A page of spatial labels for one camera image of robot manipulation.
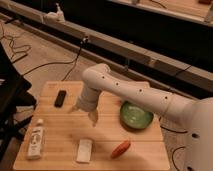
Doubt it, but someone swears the black rectangular remote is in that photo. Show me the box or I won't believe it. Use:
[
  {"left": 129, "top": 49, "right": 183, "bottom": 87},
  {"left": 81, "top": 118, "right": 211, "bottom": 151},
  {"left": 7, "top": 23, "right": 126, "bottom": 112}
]
[{"left": 54, "top": 90, "right": 66, "bottom": 107}]

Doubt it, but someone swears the white object on ledge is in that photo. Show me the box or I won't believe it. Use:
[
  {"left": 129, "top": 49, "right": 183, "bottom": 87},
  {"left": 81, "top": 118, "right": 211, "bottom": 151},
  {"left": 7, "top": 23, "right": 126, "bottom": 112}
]
[{"left": 46, "top": 4, "right": 65, "bottom": 22}]

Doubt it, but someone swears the white folded cloth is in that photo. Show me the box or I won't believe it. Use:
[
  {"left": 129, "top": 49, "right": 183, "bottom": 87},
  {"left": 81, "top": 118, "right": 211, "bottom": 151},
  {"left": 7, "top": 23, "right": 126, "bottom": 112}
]
[{"left": 76, "top": 139, "right": 93, "bottom": 163}]

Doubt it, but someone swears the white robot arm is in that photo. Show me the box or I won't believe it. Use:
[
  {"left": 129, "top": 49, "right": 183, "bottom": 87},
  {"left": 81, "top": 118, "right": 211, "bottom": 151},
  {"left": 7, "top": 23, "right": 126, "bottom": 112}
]
[{"left": 72, "top": 63, "right": 213, "bottom": 171}]

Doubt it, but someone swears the orange carrot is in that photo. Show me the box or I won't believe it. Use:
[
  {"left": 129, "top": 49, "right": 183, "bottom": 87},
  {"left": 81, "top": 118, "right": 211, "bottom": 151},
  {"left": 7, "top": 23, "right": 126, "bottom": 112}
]
[{"left": 111, "top": 140, "right": 131, "bottom": 158}]

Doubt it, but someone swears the black chair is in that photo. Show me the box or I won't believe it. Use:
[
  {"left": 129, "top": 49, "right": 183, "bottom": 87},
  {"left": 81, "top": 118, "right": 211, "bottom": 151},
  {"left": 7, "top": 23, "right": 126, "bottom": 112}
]
[{"left": 0, "top": 43, "right": 36, "bottom": 161}]

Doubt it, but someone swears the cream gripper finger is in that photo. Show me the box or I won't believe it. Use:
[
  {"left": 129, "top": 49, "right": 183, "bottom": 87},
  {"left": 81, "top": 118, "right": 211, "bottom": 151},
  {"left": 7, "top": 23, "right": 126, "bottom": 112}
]
[
  {"left": 88, "top": 109, "right": 98, "bottom": 127},
  {"left": 68, "top": 105, "right": 79, "bottom": 114}
]

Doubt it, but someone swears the white plastic bottle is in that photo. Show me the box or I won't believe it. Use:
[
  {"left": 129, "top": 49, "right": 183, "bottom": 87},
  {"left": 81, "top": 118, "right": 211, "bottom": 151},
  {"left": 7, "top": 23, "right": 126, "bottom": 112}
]
[{"left": 27, "top": 119, "right": 44, "bottom": 160}]

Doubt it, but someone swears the green ceramic bowl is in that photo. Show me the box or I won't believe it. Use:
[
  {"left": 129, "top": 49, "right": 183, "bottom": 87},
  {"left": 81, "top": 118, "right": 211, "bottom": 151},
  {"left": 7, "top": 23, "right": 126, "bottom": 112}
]
[{"left": 120, "top": 101, "right": 154, "bottom": 129}]

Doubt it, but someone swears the black cable right floor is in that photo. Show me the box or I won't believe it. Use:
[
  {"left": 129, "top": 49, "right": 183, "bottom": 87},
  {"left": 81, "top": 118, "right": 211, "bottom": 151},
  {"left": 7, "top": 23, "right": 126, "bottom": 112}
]
[{"left": 161, "top": 126, "right": 188, "bottom": 161}]

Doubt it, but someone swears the black floor cable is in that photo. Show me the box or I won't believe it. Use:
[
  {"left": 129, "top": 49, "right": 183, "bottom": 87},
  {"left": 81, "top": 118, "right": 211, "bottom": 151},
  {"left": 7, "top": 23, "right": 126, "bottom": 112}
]
[{"left": 0, "top": 23, "right": 90, "bottom": 82}]

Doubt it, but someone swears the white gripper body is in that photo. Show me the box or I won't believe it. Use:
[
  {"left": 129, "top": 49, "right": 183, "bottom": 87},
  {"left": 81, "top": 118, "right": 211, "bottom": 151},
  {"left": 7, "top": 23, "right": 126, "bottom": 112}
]
[{"left": 76, "top": 87, "right": 100, "bottom": 112}]

